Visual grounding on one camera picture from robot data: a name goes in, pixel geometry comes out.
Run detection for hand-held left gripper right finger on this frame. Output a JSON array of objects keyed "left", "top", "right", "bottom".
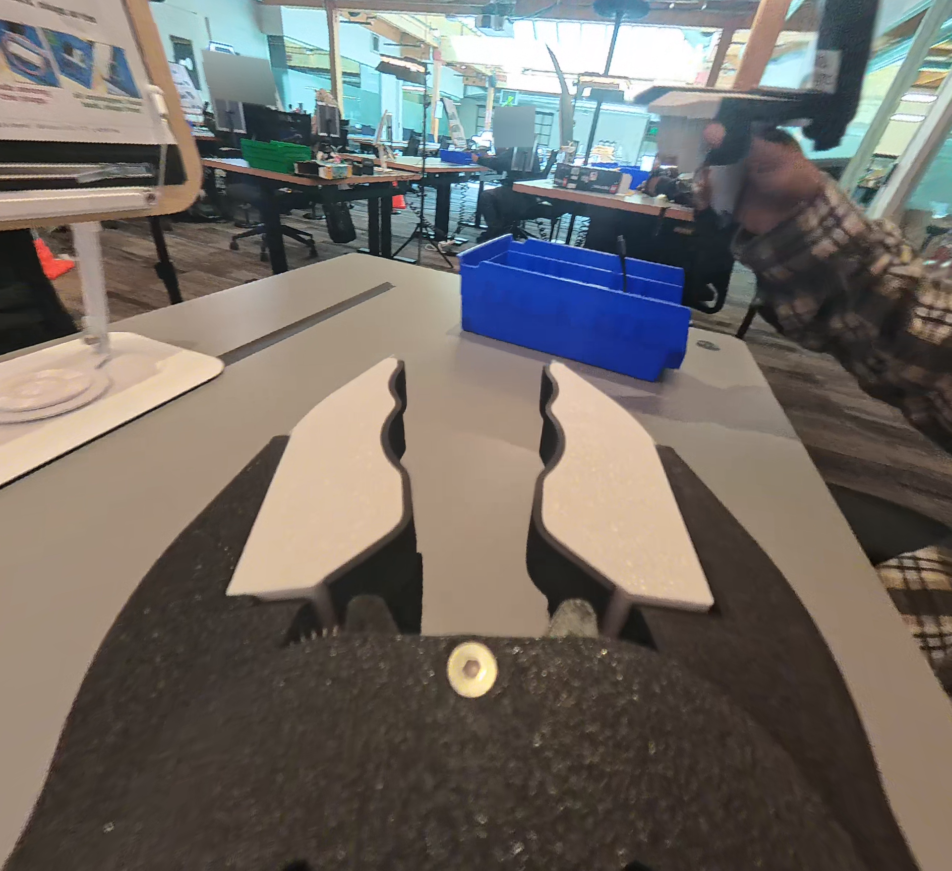
[{"left": 527, "top": 360, "right": 716, "bottom": 639}]

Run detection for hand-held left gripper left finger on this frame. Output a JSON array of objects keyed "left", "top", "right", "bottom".
[{"left": 225, "top": 356, "right": 417, "bottom": 628}]

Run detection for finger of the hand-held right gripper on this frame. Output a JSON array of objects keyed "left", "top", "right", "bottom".
[{"left": 632, "top": 84, "right": 827, "bottom": 121}]

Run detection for blue plastic bin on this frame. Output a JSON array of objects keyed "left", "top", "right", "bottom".
[{"left": 459, "top": 233, "right": 691, "bottom": 382}]

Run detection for person's right forearm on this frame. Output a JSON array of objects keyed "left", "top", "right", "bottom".
[{"left": 732, "top": 175, "right": 952, "bottom": 444}]

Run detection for person's right hand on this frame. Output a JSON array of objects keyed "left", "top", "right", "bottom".
[{"left": 703, "top": 123, "right": 830, "bottom": 236}]

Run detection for black cardboard box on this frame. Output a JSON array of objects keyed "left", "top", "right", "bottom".
[{"left": 554, "top": 163, "right": 623, "bottom": 193}]

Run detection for black office chair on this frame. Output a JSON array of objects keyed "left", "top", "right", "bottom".
[{"left": 229, "top": 183, "right": 318, "bottom": 263}]

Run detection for black tripod light stand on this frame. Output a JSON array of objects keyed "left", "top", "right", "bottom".
[{"left": 375, "top": 56, "right": 456, "bottom": 269}]

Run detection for wooden top office desk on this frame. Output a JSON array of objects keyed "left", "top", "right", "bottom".
[{"left": 201, "top": 157, "right": 421, "bottom": 275}]

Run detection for green crate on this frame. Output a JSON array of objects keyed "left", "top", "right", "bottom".
[{"left": 240, "top": 138, "right": 313, "bottom": 174}]

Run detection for instruction board on stand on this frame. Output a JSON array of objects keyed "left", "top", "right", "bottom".
[{"left": 0, "top": 0, "right": 224, "bottom": 487}]

